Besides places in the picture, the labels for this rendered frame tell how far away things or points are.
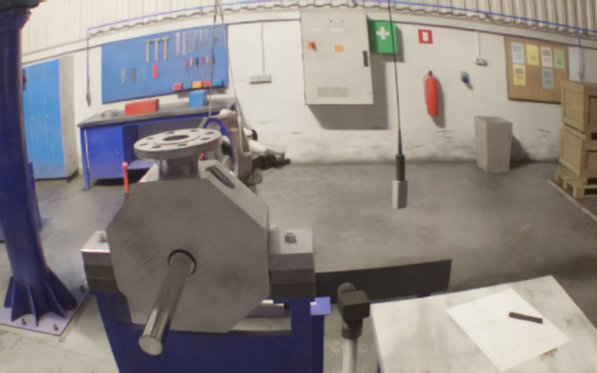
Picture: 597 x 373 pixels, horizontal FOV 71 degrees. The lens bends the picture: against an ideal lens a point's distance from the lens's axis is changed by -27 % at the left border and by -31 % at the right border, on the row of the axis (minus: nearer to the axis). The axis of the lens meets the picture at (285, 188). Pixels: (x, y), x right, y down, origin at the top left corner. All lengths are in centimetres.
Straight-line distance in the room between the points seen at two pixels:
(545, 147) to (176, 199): 661
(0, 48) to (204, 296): 223
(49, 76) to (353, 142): 419
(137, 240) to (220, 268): 26
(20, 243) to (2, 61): 123
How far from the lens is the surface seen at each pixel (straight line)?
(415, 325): 160
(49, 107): 709
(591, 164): 610
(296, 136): 679
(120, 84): 707
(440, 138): 698
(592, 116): 602
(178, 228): 152
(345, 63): 635
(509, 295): 178
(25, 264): 350
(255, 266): 153
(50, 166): 724
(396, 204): 245
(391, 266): 199
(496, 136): 662
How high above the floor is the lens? 171
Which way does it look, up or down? 17 degrees down
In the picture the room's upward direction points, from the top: 3 degrees counter-clockwise
